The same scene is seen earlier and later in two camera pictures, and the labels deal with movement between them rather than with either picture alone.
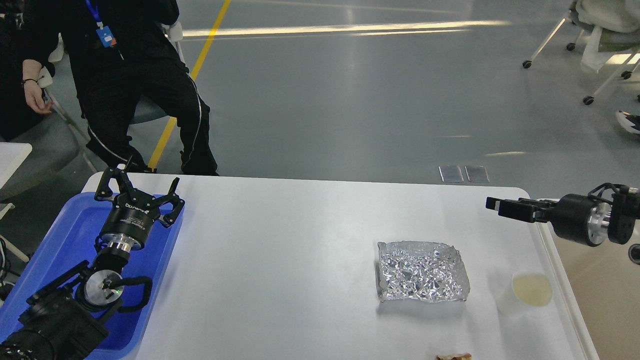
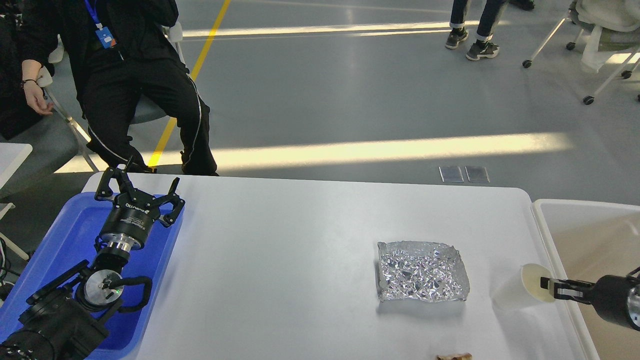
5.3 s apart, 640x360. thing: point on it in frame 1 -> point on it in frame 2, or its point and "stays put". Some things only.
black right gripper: x=577 y=217 -> x=609 y=298
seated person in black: x=119 y=54 stays put
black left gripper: x=130 y=223 stays put
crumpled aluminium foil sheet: x=424 y=271 stays put
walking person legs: x=631 y=122 -> x=492 y=12
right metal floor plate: x=476 y=173 stays put
